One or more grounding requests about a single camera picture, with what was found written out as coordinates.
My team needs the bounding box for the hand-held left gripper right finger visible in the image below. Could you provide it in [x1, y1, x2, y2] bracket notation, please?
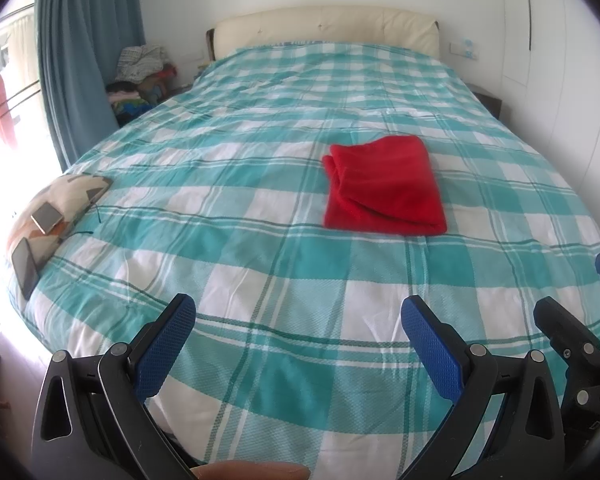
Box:
[400, 295, 566, 480]

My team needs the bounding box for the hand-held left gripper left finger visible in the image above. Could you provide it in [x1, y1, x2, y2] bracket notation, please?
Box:
[31, 293, 197, 480]

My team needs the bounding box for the red sweater with white dog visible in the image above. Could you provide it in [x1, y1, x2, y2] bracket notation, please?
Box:
[321, 135, 448, 236]

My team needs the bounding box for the pile of mixed clothes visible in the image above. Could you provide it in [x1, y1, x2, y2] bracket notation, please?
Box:
[105, 44, 178, 126]

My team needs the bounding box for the person's left hand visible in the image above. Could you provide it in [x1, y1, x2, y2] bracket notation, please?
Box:
[190, 462, 311, 480]

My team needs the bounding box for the bed with teal plaid cover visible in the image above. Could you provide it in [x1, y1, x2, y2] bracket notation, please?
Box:
[5, 41, 600, 466]

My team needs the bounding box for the dark smartphone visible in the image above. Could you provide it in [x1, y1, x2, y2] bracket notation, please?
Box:
[11, 238, 40, 301]

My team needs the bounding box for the silver smartphone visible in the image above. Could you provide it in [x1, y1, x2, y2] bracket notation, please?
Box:
[31, 203, 63, 235]

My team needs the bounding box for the beige patterned cushion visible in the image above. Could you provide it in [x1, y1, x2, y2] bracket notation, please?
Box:
[6, 174, 114, 261]

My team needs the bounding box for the white wardrobe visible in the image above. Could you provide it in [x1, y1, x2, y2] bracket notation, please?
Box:
[500, 0, 600, 211]

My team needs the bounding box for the red hanging garment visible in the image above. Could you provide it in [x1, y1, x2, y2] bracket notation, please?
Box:
[0, 74, 19, 150]

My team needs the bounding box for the blue curtain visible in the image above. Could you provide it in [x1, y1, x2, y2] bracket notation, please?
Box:
[34, 0, 146, 173]

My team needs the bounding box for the cream padded headboard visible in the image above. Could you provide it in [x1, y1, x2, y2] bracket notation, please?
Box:
[206, 6, 441, 63]

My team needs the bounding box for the white wall socket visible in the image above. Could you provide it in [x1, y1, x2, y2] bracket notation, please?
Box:
[450, 39, 479, 59]

